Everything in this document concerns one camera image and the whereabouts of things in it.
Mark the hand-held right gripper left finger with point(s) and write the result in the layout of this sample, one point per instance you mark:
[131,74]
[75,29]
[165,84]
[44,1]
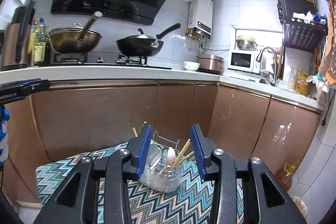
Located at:
[144,150]

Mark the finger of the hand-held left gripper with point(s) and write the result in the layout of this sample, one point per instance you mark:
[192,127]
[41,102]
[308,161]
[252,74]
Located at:
[26,91]

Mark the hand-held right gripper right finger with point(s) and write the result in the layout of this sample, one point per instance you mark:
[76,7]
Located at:
[197,150]

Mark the group of bamboo chopsticks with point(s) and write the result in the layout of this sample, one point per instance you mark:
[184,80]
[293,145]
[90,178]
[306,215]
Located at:
[183,151]

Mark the white soup spoon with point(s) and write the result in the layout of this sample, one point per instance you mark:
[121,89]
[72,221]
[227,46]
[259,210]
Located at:
[170,157]

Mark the person's left hand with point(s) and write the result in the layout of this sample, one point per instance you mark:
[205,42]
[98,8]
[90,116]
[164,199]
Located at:
[3,134]

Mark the yellow label oil bottle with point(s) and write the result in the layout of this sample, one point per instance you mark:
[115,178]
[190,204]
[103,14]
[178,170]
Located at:
[38,52]

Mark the dark sauce bottle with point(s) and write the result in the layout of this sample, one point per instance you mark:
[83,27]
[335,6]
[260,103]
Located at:
[48,52]

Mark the bronze thermal kettle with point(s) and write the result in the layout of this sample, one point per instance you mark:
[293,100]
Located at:
[13,40]

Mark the bronze base cabinets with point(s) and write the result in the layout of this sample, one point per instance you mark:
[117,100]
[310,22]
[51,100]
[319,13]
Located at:
[105,113]

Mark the zigzag patterned cloth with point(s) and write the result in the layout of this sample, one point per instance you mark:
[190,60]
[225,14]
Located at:
[170,203]

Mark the yellow cap bottle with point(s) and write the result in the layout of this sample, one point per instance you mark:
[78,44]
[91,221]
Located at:
[35,29]

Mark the clear bottle blue cap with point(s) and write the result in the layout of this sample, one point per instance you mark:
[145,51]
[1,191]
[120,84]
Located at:
[42,29]

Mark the golden wok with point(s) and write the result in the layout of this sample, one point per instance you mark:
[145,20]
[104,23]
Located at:
[73,44]

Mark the white stone countertop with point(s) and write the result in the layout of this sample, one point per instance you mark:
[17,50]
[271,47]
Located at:
[131,71]

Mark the black gas stove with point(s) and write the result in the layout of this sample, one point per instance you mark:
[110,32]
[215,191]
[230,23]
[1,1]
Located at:
[105,64]

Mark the white bowl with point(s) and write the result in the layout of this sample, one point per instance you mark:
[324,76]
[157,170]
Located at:
[191,66]

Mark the bronze rice cooker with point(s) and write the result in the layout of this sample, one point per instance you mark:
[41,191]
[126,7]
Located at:
[210,62]

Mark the large cooking oil bottle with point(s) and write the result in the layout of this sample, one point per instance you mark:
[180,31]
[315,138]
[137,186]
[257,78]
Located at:
[284,179]

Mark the white microwave oven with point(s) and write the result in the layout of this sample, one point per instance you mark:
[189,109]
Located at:
[241,61]

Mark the black wok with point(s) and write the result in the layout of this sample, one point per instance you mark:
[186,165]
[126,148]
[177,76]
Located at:
[136,49]

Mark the steel kitchen faucet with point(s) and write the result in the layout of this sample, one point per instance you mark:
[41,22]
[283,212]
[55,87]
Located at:
[271,66]

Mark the yellow detergent bottle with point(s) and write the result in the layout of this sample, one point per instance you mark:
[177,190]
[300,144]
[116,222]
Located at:
[302,83]

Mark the white water heater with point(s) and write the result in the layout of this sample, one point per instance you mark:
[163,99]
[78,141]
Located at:
[200,14]

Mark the hanging plastic bags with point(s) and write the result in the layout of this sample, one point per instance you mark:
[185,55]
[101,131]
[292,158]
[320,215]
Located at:
[323,87]

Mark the patterned hanging apron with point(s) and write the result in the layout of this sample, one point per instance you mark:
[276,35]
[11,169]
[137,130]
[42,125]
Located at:
[329,43]

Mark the white packets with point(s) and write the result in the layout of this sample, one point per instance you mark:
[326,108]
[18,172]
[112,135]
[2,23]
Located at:
[304,16]

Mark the black wall rack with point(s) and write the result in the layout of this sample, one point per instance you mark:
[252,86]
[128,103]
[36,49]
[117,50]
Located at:
[302,35]

